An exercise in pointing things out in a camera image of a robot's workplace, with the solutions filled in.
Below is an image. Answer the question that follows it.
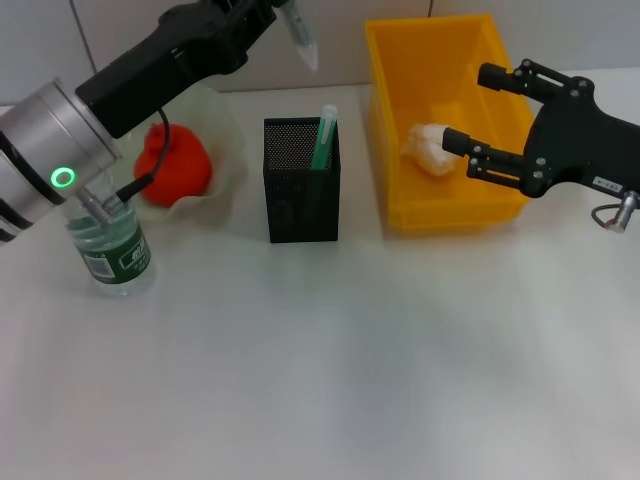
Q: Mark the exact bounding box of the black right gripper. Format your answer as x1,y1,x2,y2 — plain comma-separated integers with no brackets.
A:
442,58,640,199

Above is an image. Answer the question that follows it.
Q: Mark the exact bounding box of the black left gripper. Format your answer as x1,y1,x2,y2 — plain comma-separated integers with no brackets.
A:
74,0,291,141

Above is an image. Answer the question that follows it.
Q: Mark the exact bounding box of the silver glitter pen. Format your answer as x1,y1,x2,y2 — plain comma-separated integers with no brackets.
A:
278,0,320,71

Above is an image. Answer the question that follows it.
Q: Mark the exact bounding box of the white paper ball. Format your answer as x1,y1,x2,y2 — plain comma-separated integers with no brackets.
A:
402,122,456,176

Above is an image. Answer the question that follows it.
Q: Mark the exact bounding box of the mint green pen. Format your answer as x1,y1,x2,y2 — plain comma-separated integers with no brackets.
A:
310,103,340,171

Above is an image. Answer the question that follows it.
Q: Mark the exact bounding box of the red-orange toy orange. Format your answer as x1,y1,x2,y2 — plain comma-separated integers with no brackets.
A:
133,121,214,207

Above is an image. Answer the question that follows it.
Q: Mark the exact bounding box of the clear water bottle green label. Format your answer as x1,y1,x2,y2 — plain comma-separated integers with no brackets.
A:
64,169,157,299

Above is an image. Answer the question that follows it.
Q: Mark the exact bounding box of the translucent wavy fruit plate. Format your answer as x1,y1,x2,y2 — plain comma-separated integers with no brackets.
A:
119,82,250,224

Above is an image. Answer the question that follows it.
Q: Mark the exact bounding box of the black mesh pen holder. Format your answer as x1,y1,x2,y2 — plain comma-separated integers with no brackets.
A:
263,115,342,245

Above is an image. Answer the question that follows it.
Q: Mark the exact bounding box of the yellow plastic bin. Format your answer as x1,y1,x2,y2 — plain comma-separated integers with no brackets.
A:
364,13,542,234

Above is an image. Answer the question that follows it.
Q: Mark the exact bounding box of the right gripper cable with plug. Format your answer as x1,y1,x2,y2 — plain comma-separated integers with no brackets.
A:
591,189,640,232

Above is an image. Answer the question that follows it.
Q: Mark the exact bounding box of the gripper cable with plug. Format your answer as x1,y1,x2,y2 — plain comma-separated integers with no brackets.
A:
77,108,171,226
591,189,640,232

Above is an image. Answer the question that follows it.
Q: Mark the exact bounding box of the left gripper cable with plug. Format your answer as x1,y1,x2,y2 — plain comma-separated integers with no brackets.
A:
77,108,171,226

